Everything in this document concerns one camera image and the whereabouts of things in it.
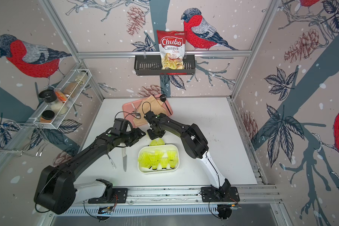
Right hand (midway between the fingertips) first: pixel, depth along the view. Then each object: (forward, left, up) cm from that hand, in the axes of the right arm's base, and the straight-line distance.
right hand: (152, 137), depth 95 cm
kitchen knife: (-15, +16, -2) cm, 22 cm away
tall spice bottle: (+10, +43, +34) cm, 56 cm away
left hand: (-4, +2, +11) cm, 12 cm away
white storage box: (-10, +3, +4) cm, 12 cm away
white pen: (-18, +23, -1) cm, 29 cm away
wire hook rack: (-22, +51, +35) cm, 65 cm away
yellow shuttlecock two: (-15, -15, +2) cm, 21 cm away
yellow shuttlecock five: (-20, -4, +5) cm, 21 cm away
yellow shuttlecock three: (-18, -10, +2) cm, 20 cm away
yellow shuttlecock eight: (-5, -5, +3) cm, 8 cm away
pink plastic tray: (+27, +24, -1) cm, 36 cm away
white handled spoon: (+21, +16, 0) cm, 26 cm away
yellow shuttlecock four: (-14, -6, +4) cm, 16 cm away
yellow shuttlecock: (-17, +2, +4) cm, 18 cm away
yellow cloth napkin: (+33, +7, -2) cm, 34 cm away
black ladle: (+37, -4, +1) cm, 37 cm away
